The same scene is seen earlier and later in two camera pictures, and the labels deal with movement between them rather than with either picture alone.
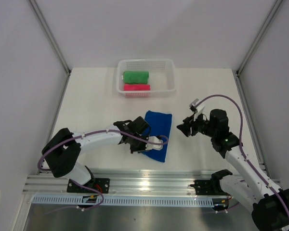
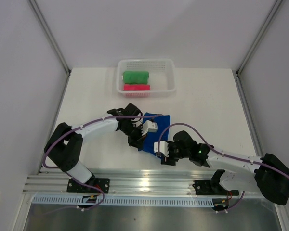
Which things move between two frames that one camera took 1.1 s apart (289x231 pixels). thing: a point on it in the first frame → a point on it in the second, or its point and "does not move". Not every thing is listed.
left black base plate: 101,184 does not move
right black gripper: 185,127 → 169,160
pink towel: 136,87 does not move
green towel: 137,77 does not move
